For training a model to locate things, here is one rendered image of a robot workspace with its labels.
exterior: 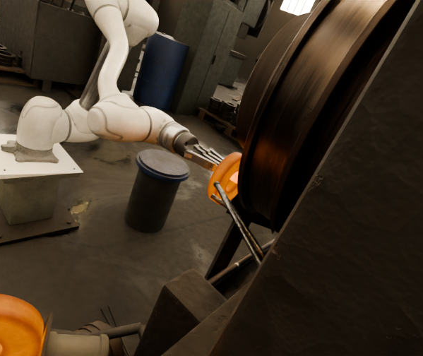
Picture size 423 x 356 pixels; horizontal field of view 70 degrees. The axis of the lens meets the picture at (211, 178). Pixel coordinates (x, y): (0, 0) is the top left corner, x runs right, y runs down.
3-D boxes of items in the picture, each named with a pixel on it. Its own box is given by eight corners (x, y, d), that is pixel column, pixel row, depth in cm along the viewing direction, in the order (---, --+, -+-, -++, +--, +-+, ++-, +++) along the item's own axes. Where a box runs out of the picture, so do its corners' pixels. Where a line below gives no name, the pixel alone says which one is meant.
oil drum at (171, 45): (181, 111, 441) (203, 49, 405) (150, 110, 394) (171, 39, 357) (155, 95, 468) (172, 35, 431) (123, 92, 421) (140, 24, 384)
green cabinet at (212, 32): (153, 101, 437) (188, -14, 375) (186, 104, 492) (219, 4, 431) (176, 116, 415) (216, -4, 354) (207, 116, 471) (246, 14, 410)
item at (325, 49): (323, 202, 83) (438, 20, 63) (228, 266, 45) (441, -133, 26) (302, 189, 85) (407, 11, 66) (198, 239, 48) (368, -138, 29)
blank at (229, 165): (258, 157, 90) (248, 152, 92) (231, 157, 77) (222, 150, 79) (236, 202, 95) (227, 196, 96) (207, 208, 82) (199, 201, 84)
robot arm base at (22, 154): (-4, 141, 141) (-3, 131, 139) (46, 145, 157) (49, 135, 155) (5, 162, 131) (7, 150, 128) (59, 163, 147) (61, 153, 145)
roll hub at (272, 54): (294, 156, 76) (357, 40, 64) (235, 169, 53) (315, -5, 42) (276, 145, 78) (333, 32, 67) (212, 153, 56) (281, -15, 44)
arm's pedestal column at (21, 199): (-33, 196, 155) (-31, 143, 143) (49, 187, 185) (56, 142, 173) (-10, 248, 135) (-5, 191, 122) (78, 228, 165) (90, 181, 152)
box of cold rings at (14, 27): (92, 73, 444) (105, 10, 408) (129, 99, 400) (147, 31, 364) (-7, 57, 348) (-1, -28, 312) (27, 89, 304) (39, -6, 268)
